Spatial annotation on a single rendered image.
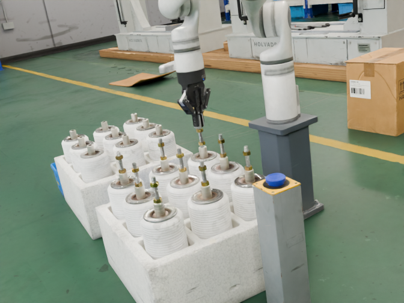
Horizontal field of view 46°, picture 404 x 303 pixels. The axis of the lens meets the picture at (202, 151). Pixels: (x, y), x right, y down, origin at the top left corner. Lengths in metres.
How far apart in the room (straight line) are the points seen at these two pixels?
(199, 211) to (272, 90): 0.45
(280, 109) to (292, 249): 0.49
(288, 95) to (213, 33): 3.21
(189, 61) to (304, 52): 2.17
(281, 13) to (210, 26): 3.23
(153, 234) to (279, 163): 0.50
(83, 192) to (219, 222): 0.56
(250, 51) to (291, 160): 2.43
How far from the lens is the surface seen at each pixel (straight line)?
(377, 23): 3.04
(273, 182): 0.95
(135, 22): 5.65
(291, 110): 1.38
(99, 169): 1.53
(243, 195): 1.12
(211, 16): 4.54
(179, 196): 1.17
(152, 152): 1.61
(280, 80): 1.35
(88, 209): 1.53
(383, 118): 2.12
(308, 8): 6.91
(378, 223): 1.46
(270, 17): 1.32
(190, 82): 1.25
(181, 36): 1.24
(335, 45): 3.17
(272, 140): 1.38
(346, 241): 1.37
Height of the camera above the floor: 0.72
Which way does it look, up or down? 20 degrees down
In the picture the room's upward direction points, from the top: 9 degrees counter-clockwise
